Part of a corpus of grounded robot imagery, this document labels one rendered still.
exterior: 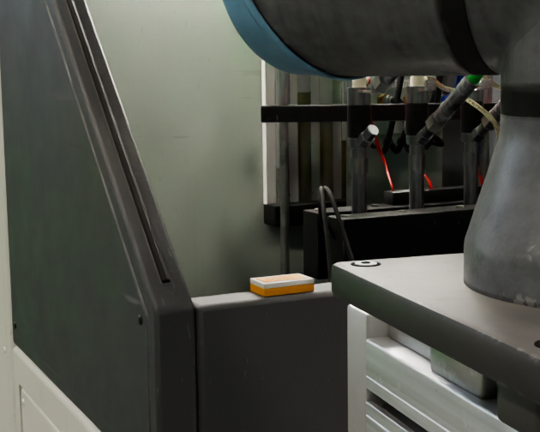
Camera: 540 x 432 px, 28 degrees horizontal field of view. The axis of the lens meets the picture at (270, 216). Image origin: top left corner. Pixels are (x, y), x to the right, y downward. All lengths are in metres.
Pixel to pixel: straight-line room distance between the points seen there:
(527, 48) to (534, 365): 0.16
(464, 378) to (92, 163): 0.55
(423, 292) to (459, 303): 0.03
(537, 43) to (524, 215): 0.08
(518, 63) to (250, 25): 0.15
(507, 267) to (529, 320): 0.04
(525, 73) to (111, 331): 0.60
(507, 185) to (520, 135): 0.02
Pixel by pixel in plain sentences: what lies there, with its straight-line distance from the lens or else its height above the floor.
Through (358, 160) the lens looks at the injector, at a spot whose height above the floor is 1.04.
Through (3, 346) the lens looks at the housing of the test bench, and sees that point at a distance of 1.54.
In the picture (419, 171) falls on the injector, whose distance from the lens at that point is 1.30.
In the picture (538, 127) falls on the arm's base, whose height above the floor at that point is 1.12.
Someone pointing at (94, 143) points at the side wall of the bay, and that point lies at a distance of 1.03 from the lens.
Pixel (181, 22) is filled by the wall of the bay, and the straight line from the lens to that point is 1.47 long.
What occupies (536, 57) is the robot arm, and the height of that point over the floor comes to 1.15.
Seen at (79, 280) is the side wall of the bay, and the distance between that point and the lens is 1.12.
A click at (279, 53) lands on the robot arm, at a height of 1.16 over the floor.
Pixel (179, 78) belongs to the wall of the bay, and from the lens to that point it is 1.47.
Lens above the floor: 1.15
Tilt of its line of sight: 8 degrees down
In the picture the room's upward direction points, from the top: 1 degrees counter-clockwise
